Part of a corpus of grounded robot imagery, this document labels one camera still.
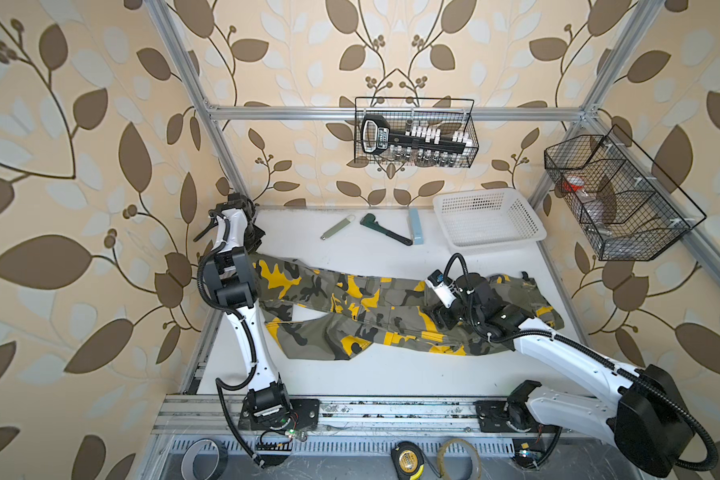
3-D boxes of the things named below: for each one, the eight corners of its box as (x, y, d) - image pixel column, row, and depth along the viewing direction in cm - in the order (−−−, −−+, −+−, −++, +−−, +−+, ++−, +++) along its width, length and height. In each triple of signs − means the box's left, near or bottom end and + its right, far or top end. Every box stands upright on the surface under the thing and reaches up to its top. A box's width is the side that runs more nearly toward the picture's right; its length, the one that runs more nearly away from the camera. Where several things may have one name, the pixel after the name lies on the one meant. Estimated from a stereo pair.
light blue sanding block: (411, 244, 110) (412, 240, 108) (408, 213, 120) (408, 208, 118) (423, 244, 110) (424, 240, 108) (418, 213, 120) (419, 208, 118)
